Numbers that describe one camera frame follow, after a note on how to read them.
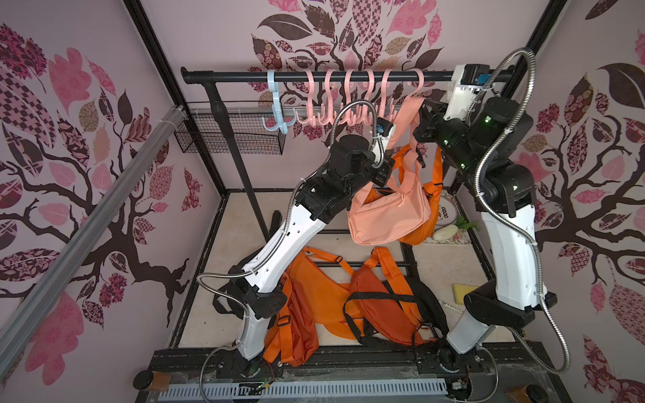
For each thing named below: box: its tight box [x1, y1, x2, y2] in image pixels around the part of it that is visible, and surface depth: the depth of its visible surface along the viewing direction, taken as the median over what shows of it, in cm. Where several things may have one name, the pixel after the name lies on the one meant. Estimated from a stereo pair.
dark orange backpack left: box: [262, 273, 320, 367], surface depth 77 cm
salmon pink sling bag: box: [347, 96, 432, 246], surface depth 71 cm
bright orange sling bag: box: [364, 144, 445, 246], surface depth 70 cm
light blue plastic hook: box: [262, 69, 297, 136], surface depth 53 cm
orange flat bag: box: [287, 246, 359, 341], surface depth 89 cm
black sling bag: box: [392, 275, 450, 336], surface depth 82 cm
